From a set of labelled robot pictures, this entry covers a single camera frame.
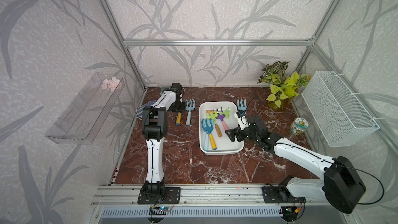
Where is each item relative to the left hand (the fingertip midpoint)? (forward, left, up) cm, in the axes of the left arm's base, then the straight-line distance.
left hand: (180, 110), depth 105 cm
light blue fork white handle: (+3, -6, -2) cm, 7 cm away
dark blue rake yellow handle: (-15, -20, 0) cm, 25 cm away
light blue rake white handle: (+3, -43, -1) cm, 43 cm away
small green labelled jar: (-16, -73, +7) cm, 75 cm away
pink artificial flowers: (-8, +28, +32) cm, 43 cm away
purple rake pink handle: (-6, -28, 0) cm, 29 cm away
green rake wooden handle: (-2, -32, 0) cm, 32 cm away
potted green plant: (+1, -64, +22) cm, 67 cm away
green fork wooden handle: (-6, -22, 0) cm, 23 cm away
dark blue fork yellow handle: (-10, 0, 0) cm, 10 cm away
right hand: (-20, -32, +11) cm, 39 cm away
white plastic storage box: (0, -16, +4) cm, 17 cm away
